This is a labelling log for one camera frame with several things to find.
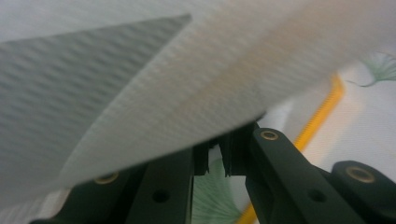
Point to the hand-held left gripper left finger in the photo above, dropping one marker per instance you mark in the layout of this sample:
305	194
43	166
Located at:
168	193

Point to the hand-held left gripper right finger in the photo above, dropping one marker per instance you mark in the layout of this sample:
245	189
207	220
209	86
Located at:
286	180

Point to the white leaf-print mesh bag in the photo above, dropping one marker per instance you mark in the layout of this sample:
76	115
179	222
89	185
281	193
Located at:
218	62

